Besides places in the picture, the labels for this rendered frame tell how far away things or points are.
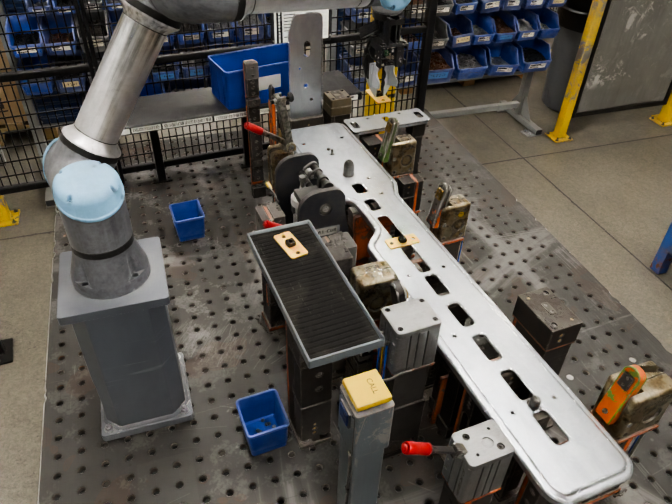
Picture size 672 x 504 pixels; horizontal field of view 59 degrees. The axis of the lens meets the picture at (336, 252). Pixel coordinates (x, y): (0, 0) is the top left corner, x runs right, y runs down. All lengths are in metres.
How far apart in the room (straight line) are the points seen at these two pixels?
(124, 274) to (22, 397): 1.49
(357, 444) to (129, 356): 0.55
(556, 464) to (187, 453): 0.79
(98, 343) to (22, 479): 1.19
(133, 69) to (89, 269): 0.38
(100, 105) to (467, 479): 0.93
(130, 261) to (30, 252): 2.13
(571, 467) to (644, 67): 3.76
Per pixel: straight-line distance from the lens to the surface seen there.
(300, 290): 1.09
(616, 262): 3.35
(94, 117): 1.23
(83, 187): 1.14
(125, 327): 1.26
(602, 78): 4.41
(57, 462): 1.52
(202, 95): 2.16
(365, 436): 0.98
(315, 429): 1.39
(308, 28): 1.95
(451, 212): 1.56
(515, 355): 1.26
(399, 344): 1.12
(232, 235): 2.00
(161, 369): 1.36
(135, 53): 1.19
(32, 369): 2.72
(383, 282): 1.25
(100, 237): 1.16
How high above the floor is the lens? 1.90
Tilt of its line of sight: 39 degrees down
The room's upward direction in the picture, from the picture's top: 2 degrees clockwise
